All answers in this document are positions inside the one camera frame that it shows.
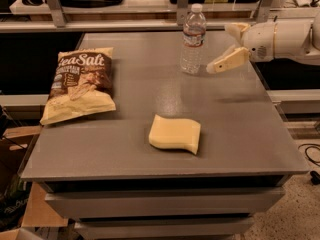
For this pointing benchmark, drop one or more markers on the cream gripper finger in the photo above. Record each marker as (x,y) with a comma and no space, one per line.
(236,29)
(233,57)

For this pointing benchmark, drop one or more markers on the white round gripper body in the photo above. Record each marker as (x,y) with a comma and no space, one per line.
(260,41)

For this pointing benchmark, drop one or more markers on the clear plastic water bottle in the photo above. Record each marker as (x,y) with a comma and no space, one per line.
(194,31)

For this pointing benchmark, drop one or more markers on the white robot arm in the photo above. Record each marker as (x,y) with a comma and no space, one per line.
(297,40)

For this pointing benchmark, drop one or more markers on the yellow sponge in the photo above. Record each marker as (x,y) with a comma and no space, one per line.
(175,134)

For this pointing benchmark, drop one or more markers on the sea salt chips bag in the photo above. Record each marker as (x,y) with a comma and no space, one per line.
(82,85)

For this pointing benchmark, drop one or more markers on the grey drawer cabinet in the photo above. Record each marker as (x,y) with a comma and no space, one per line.
(102,172)

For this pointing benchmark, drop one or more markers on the brown cardboard box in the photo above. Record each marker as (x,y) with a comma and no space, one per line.
(24,214)

